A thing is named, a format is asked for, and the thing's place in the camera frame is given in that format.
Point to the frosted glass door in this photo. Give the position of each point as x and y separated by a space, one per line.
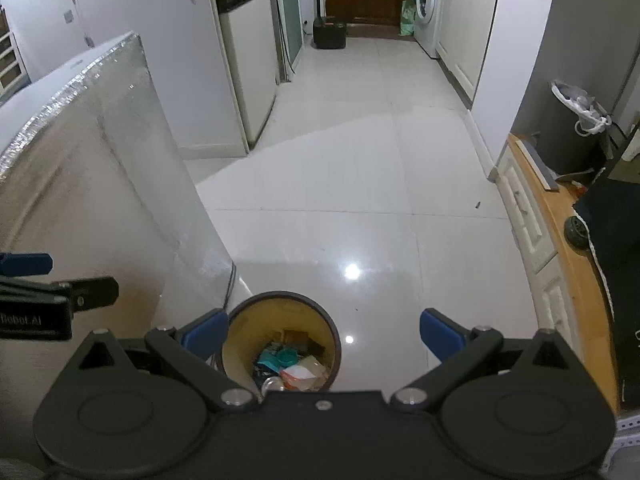
290 10

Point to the green bag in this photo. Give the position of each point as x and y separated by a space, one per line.
408 17

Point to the white perforated strip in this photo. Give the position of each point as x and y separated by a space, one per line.
627 435

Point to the dark brown box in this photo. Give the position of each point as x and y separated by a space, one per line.
300 338

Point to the silver foil insulated box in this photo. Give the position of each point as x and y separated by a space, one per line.
100 160

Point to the white and orange packet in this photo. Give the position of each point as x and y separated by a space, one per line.
302 371

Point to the white washing machine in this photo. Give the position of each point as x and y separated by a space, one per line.
430 25

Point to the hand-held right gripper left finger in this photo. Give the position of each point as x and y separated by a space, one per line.
205 332

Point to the wooden counter with white drawers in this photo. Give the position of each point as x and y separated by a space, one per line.
582 285

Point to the white cabinet drawer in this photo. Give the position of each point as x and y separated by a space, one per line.
555 305
525 220

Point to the black waste bin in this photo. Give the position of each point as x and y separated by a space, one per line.
575 152

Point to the white tall cabinet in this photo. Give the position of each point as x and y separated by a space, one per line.
465 20

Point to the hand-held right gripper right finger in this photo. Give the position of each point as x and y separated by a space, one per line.
440 332

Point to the beige refrigerator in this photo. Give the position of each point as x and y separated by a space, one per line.
245 60

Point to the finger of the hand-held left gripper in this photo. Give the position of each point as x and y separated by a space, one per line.
95 292
25 264

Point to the white wall switch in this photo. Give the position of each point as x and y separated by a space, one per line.
68 16

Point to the grey flat board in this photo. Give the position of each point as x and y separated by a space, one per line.
537 164

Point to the yellow trash bin brown rim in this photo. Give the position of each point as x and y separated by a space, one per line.
242 327

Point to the white shelf unit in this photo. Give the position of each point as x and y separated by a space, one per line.
9 60

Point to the black desk mat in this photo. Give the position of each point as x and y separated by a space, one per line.
620 260

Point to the black floor crate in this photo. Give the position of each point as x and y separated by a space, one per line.
329 34

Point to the teal plastic item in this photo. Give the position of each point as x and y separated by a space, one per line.
272 358

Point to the small round dark object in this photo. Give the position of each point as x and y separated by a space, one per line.
577 231

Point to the brown doormat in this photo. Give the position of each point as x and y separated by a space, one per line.
380 31

